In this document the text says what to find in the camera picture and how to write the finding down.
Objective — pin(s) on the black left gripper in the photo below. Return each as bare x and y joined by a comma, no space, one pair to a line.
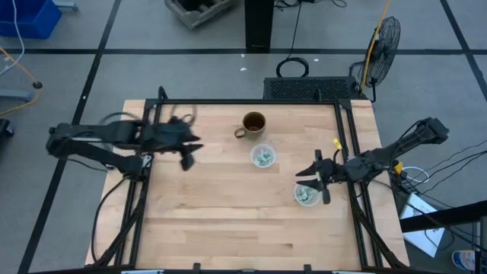
167,137

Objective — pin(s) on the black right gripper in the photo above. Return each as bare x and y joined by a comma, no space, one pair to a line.
331,171

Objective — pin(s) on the green white wrapper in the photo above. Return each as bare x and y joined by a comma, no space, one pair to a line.
267,154
303,195
259,158
312,197
264,163

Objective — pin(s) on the clear plastic bowl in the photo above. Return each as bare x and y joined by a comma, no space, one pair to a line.
262,146
307,204

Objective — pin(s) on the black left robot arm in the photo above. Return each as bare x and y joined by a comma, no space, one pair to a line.
95,133

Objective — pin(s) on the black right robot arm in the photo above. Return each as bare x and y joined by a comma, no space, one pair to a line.
399,146

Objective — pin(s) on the blue plastic bin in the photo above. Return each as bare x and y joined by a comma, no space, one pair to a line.
26,19

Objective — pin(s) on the yellow plastic clip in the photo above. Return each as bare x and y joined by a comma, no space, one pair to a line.
398,167
338,144

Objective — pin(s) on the brown teal ceramic mug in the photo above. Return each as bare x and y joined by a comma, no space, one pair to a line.
254,122

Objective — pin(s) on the black perforated tray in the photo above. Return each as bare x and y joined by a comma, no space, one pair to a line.
304,88

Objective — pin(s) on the white paper booklet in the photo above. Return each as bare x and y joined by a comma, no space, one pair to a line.
422,236

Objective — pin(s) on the grey wooden crate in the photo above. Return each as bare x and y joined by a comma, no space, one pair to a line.
198,15

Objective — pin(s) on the black upright tower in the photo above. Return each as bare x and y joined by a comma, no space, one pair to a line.
258,26

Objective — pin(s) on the black metal beam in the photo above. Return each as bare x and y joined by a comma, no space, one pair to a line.
449,215

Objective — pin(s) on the black floor fan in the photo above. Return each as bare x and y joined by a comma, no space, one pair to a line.
386,53

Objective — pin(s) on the white blue round container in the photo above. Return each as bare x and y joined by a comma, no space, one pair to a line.
462,260

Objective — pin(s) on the black metal table frame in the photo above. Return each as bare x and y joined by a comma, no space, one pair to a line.
243,101

